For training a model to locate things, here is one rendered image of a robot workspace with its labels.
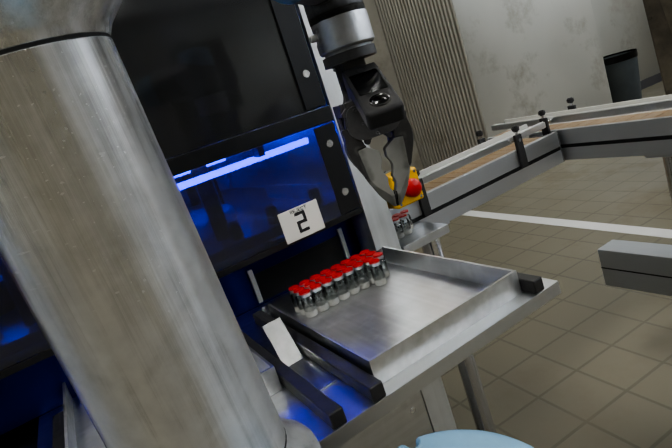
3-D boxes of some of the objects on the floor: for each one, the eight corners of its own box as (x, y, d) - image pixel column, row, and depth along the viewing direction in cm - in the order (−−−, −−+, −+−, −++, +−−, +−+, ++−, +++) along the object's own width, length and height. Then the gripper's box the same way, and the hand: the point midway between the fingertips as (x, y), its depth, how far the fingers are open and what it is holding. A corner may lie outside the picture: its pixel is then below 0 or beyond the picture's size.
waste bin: (656, 96, 639) (646, 45, 628) (629, 108, 621) (618, 56, 609) (619, 101, 685) (609, 54, 673) (593, 113, 667) (582, 64, 655)
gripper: (372, 47, 73) (414, 188, 77) (311, 66, 72) (357, 208, 76) (387, 37, 65) (433, 196, 69) (318, 59, 64) (369, 219, 68)
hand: (396, 197), depth 69 cm, fingers closed
